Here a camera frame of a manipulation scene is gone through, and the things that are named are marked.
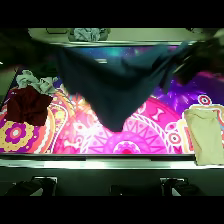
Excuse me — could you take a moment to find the dark blue T-shirt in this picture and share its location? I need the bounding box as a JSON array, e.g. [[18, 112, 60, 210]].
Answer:
[[54, 44, 192, 133]]

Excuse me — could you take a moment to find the grey garment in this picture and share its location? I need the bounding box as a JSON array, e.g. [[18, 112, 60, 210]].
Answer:
[[15, 69, 60, 96]]

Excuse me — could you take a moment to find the heap of clothes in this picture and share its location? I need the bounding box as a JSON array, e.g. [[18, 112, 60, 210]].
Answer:
[[67, 27, 112, 43]]

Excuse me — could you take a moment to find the dark red garment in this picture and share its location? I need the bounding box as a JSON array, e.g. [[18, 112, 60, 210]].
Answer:
[[5, 85, 55, 127]]

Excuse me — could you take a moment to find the beige garment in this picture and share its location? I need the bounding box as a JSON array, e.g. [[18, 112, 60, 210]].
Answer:
[[182, 106, 224, 166]]

